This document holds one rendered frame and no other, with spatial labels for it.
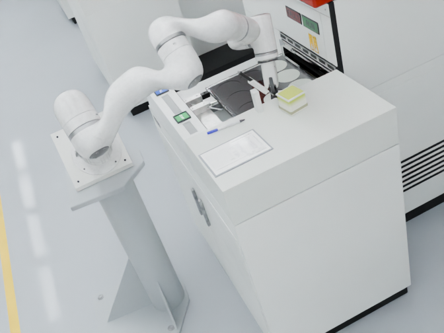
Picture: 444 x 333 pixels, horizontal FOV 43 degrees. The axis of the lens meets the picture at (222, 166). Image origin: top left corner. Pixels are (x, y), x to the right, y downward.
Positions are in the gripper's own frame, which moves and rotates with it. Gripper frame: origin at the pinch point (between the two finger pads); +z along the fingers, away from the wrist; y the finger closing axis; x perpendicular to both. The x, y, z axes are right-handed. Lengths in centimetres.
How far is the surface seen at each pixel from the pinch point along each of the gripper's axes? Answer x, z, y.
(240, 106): -14.0, 0.6, -4.7
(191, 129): -30.7, 1.5, 14.2
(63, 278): -133, 81, -46
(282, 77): 3.0, -4.7, -19.3
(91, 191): -73, 17, 16
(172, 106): -39.7, -5.0, -3.4
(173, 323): -65, 91, -6
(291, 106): 6.2, -1.2, 20.9
